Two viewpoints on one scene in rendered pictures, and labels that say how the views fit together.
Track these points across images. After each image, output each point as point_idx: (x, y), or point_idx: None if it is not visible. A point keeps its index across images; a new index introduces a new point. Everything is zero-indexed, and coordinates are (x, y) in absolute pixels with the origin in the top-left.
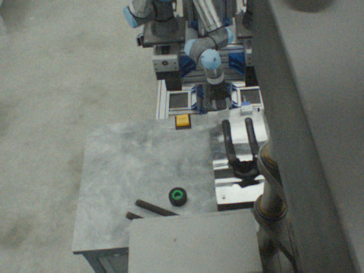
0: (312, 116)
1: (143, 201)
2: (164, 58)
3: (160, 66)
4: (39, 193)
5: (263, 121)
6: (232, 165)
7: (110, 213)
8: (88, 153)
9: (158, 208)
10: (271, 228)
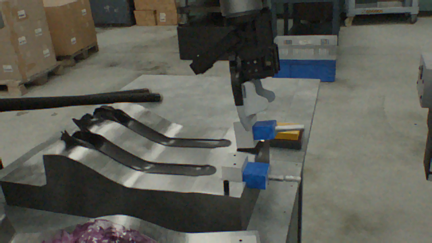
0: None
1: (149, 94)
2: (423, 60)
3: (419, 77)
4: (347, 185)
5: (184, 192)
6: (96, 111)
7: (164, 88)
8: (266, 79)
9: (123, 94)
10: None
